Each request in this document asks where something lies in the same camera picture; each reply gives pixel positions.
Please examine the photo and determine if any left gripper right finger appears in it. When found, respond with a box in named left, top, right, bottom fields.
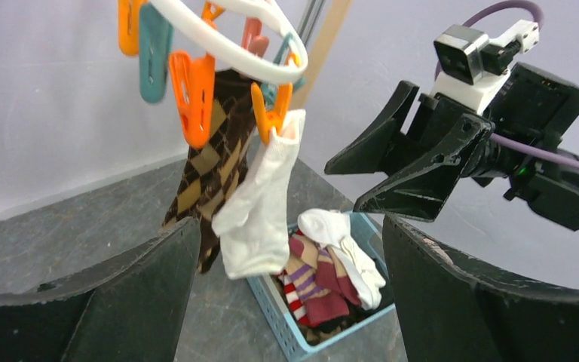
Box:
left=382, top=216, right=579, bottom=361

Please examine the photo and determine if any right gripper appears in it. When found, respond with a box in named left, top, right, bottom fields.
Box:
left=324, top=63, right=579, bottom=222

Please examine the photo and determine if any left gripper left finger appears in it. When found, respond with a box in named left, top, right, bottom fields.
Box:
left=0, top=218, right=201, bottom=361

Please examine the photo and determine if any white sock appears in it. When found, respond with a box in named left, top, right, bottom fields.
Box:
left=212, top=109, right=306, bottom=280
left=298, top=208, right=386, bottom=310

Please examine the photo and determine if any brown argyle sock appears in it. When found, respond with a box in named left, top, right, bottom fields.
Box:
left=162, top=97, right=256, bottom=229
left=198, top=69, right=256, bottom=274

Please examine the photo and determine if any pink clothespin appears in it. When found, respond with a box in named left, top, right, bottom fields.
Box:
left=241, top=17, right=269, bottom=57

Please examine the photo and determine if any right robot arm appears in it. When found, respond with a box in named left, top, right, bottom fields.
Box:
left=324, top=63, right=579, bottom=231

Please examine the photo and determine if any red striped sock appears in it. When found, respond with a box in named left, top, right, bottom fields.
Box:
left=280, top=230, right=361, bottom=327

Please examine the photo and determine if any blue plastic basket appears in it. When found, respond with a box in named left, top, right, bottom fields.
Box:
left=247, top=210, right=395, bottom=361

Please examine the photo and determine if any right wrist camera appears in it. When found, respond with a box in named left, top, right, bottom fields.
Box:
left=430, top=20, right=539, bottom=115

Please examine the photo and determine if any wooden drying rack frame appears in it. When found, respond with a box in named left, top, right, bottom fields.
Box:
left=292, top=0, right=354, bottom=109

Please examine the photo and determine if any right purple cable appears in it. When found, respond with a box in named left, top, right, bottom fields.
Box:
left=434, top=0, right=579, bottom=183

